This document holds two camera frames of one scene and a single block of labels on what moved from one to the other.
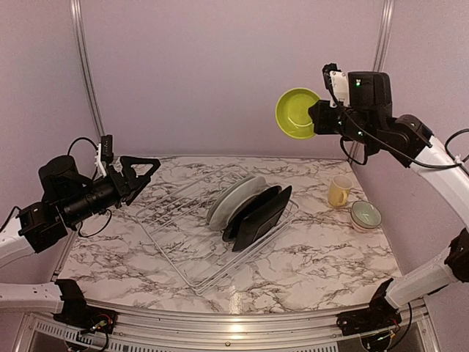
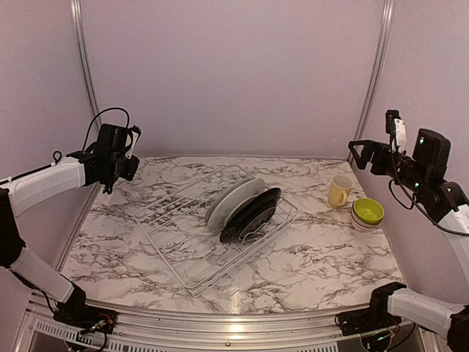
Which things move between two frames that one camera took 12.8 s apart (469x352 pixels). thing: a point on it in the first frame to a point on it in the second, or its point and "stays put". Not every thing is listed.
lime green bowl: (292, 113) to (368, 210)
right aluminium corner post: (379, 64) stays put
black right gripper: (321, 120) to (379, 149)
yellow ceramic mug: (338, 190) stays put
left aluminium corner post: (82, 44) stays put
